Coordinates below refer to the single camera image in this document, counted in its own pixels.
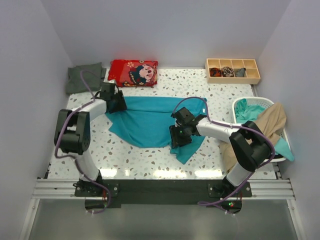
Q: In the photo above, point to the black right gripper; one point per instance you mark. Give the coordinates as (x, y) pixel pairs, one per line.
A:
(175, 140)

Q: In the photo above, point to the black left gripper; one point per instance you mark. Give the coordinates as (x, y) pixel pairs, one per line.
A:
(121, 105)

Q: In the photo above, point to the teal t shirt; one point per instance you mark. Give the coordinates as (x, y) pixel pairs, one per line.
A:
(252, 109)
(146, 122)

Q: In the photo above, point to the beige t shirt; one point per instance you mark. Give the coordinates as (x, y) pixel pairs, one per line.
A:
(271, 120)

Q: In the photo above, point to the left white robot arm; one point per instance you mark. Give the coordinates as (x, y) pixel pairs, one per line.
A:
(72, 136)

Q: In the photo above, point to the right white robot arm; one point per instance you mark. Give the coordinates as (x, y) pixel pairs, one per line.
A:
(250, 146)

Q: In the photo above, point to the red cartoon folded cloth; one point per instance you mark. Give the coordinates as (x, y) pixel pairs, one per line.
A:
(133, 73)

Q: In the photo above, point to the folded grey t shirt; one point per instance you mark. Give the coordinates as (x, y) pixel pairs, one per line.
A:
(81, 77)

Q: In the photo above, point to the orange black rolled sock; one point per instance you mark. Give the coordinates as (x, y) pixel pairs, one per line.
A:
(215, 72)

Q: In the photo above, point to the wooden compartment box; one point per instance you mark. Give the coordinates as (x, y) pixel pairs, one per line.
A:
(252, 72)

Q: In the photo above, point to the patterned rolled sock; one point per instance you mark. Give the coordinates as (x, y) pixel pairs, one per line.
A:
(227, 72)

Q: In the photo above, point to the white plastic laundry basket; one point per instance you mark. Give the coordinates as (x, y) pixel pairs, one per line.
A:
(247, 109)

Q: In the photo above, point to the grey rolled sock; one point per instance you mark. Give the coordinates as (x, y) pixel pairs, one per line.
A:
(240, 73)

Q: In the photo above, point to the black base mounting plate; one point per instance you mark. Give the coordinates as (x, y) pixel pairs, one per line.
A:
(113, 193)

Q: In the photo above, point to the aluminium frame rail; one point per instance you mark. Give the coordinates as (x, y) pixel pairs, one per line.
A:
(261, 189)

